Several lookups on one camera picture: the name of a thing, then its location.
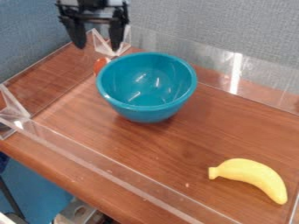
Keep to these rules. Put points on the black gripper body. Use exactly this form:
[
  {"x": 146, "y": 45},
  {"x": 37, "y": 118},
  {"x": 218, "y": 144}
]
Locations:
[{"x": 93, "y": 11}]

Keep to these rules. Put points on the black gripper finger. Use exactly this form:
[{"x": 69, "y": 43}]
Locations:
[
  {"x": 117, "y": 29},
  {"x": 77, "y": 30}
]

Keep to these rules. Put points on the brown white toy mushroom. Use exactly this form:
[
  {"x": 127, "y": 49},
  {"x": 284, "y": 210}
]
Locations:
[{"x": 99, "y": 64}]

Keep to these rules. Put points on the blue bowl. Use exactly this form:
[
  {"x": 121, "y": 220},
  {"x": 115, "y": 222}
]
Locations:
[{"x": 146, "y": 85}]

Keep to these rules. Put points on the clear acrylic barrier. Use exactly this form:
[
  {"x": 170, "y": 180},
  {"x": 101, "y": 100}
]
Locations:
[{"x": 143, "y": 172}]

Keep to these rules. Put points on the yellow toy banana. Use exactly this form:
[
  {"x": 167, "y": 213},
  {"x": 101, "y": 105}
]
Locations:
[{"x": 254, "y": 173}]

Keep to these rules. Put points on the grey metal bracket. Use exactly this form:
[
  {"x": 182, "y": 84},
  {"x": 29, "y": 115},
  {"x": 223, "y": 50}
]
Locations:
[{"x": 79, "y": 213}]

